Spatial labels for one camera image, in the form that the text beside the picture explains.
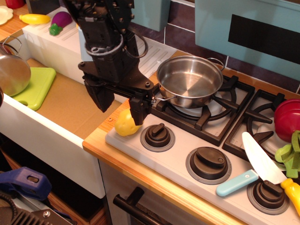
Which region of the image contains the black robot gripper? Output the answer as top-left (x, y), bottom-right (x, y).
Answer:
top-left (78, 15), bottom-right (154, 126)

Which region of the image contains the yellow toy potato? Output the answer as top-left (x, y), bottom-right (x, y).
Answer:
top-left (114, 108), bottom-right (141, 136)

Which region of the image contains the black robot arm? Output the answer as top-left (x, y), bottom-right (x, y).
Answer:
top-left (64, 0), bottom-right (154, 125)

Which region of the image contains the stainless steel pan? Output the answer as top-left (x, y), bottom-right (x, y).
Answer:
top-left (153, 55), bottom-right (224, 109)

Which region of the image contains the steel pot in sink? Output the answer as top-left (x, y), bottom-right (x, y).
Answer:
top-left (0, 36), bottom-right (31, 96)

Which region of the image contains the left black stove knob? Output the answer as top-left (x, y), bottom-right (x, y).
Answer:
top-left (140, 123), bottom-right (175, 152)

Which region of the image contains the black stove knob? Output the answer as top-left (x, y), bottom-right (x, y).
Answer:
top-left (247, 180), bottom-right (289, 215)
top-left (140, 123), bottom-right (175, 152)
top-left (186, 147), bottom-right (232, 185)

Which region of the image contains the light blue plastic cup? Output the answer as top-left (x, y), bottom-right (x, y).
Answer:
top-left (78, 27), bottom-right (92, 61)

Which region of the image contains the green cutting board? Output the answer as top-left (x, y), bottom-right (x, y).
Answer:
top-left (12, 67), bottom-right (56, 111)

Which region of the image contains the grey toy stove top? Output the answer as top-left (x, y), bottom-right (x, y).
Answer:
top-left (105, 77), bottom-right (300, 225)

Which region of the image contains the left black burner grate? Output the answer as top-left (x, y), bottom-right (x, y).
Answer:
top-left (144, 76), bottom-right (255, 146)

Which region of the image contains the black burner grate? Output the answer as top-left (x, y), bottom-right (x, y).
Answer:
top-left (223, 90), bottom-right (286, 160)
top-left (144, 76), bottom-right (255, 146)

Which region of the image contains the teal hanging box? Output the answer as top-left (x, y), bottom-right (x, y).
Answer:
top-left (132, 0), bottom-right (171, 31)

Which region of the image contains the purple toy eggplant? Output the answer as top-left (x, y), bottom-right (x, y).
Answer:
top-left (49, 11), bottom-right (73, 36)

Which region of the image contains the middle black stove knob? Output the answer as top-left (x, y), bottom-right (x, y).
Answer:
top-left (186, 147), bottom-right (232, 185)

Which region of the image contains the blue clamp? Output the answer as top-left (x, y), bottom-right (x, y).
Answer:
top-left (0, 167), bottom-right (52, 201)

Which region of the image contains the yellow toy squash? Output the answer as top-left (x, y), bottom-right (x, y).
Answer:
top-left (19, 14), bottom-right (51, 24)

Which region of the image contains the right black burner grate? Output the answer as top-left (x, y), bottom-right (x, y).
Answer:
top-left (223, 90), bottom-right (286, 160)

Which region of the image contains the white flower plate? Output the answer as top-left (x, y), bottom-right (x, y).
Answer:
top-left (0, 6), bottom-right (14, 25)

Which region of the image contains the red cup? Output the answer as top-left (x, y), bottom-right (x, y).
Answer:
top-left (5, 0), bottom-right (25, 9)

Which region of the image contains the white blue toy knife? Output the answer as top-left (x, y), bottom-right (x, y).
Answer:
top-left (216, 132), bottom-right (287, 196)

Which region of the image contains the teal microwave cabinet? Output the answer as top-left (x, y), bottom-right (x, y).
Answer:
top-left (195, 0), bottom-right (300, 80)

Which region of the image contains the red toy bowl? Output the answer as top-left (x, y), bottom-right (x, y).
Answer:
top-left (274, 98), bottom-right (300, 143)

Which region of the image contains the green felt toy vegetable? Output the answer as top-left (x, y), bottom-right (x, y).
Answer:
top-left (275, 130), bottom-right (300, 178)

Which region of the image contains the right black stove knob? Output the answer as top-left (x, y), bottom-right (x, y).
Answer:
top-left (247, 180), bottom-right (289, 215)

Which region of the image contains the black oven door handle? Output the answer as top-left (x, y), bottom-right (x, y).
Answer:
top-left (113, 187), bottom-right (163, 225)

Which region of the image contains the black metal mount base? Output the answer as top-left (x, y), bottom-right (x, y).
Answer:
top-left (0, 192), bottom-right (78, 225)

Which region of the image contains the yellow toy handle piece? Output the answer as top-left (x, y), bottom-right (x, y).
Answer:
top-left (281, 178), bottom-right (300, 215)

